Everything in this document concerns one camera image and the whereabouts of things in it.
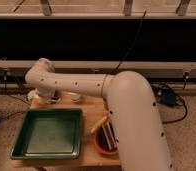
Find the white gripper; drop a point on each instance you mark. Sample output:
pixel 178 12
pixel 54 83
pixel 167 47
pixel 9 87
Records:
pixel 43 97

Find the green plastic tray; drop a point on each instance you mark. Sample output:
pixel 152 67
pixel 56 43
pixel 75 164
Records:
pixel 48 134

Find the orange red bowl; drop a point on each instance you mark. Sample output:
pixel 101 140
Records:
pixel 100 144

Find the striped dark block toy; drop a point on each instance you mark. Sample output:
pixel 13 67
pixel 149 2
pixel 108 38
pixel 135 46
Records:
pixel 108 136

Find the wooden table board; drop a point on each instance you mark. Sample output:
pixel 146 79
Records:
pixel 93 110

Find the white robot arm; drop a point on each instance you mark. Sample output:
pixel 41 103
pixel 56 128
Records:
pixel 139 132

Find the yellow banana toy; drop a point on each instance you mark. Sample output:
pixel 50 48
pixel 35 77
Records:
pixel 98 124

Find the white plastic cup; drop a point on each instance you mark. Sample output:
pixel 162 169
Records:
pixel 75 97

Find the black power adapter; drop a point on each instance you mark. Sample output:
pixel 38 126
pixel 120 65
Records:
pixel 168 97

